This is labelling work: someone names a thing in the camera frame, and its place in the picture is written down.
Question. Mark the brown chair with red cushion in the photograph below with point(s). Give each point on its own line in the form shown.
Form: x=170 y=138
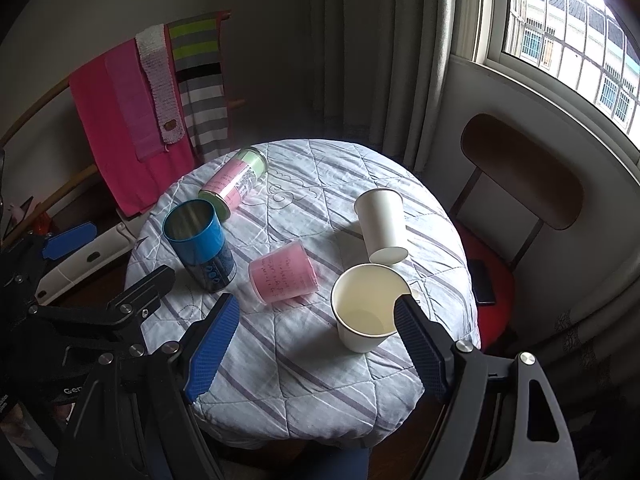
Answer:
x=522 y=170

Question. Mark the black phone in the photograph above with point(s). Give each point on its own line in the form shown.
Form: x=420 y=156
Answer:
x=482 y=282

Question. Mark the pink and green tin can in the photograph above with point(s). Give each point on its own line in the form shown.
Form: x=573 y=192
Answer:
x=232 y=182

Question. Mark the blue tin can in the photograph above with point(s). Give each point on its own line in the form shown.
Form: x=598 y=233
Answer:
x=202 y=250

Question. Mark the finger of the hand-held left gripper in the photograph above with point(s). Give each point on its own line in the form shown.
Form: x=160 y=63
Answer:
x=70 y=237
x=145 y=292

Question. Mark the pink and white knitted cloth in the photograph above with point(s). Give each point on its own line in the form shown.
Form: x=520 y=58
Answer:
x=160 y=90

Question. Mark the pink plastic cup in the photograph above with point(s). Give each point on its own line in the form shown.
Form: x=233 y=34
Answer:
x=282 y=272

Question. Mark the white plastic appliance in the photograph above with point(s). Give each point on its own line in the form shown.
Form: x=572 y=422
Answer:
x=85 y=260

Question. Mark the striped grey and yellow towel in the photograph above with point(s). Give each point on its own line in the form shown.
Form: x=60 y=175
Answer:
x=200 y=80

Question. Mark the hot pink towel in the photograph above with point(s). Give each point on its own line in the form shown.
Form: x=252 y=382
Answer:
x=100 y=135

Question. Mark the light pink towel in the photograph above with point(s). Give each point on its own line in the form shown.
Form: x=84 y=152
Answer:
x=132 y=105

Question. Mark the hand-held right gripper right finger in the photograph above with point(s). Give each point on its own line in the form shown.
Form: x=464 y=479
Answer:
x=419 y=347

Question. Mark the white paper cup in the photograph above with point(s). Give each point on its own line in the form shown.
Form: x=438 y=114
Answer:
x=382 y=227
x=362 y=305

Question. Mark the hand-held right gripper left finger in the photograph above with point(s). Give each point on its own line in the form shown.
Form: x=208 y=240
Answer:
x=214 y=350

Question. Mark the striped quilted tablecloth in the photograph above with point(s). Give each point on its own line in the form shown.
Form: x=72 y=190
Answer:
x=300 y=375

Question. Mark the white framed window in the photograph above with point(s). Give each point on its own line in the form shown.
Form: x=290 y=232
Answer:
x=565 y=25

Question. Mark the wooden towel rack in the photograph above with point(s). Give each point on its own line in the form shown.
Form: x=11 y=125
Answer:
x=30 y=110

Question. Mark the grey curtain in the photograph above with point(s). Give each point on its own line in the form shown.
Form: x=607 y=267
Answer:
x=400 y=60

